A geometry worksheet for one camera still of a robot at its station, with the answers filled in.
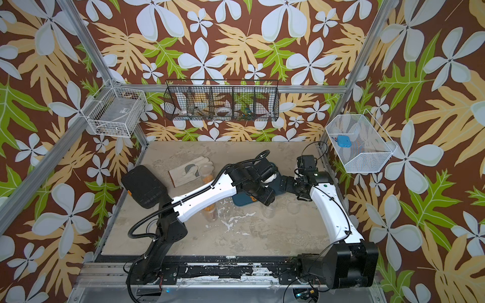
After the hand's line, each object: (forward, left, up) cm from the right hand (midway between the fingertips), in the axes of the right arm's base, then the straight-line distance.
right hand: (288, 187), depth 83 cm
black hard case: (+6, +71, -9) cm, 71 cm away
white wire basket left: (+28, +79, +21) cm, 86 cm away
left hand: (-5, +9, +3) cm, 11 cm away
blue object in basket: (+18, -26, +10) cm, 34 cm away
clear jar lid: (-2, -5, -16) cm, 17 cm away
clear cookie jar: (-5, +8, -15) cm, 18 cm away
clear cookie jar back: (+15, +40, -9) cm, 44 cm away
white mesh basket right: (+10, -33, +15) cm, 37 cm away
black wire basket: (+43, +31, +17) cm, 56 cm away
